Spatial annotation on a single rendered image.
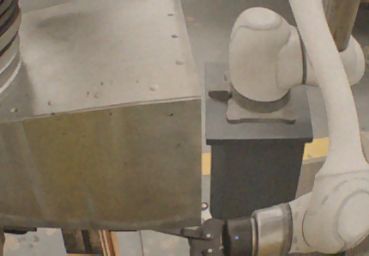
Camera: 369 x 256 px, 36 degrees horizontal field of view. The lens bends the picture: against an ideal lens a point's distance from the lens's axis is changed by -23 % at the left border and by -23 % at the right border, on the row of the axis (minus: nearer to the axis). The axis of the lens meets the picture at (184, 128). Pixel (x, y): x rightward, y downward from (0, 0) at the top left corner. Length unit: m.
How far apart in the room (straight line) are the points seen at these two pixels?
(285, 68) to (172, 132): 1.08
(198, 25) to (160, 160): 2.68
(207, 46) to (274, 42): 1.52
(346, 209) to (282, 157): 0.96
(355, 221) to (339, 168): 0.09
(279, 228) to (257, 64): 0.69
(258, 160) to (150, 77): 1.22
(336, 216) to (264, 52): 0.83
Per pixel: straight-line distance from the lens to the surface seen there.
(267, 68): 1.56
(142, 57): 0.51
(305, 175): 2.50
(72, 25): 0.57
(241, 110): 1.66
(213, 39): 3.09
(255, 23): 1.53
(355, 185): 0.78
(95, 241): 0.83
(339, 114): 0.85
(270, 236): 0.93
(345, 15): 1.36
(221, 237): 0.96
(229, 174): 1.73
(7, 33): 0.49
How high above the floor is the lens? 1.84
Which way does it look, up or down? 44 degrees down
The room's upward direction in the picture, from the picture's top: 2 degrees counter-clockwise
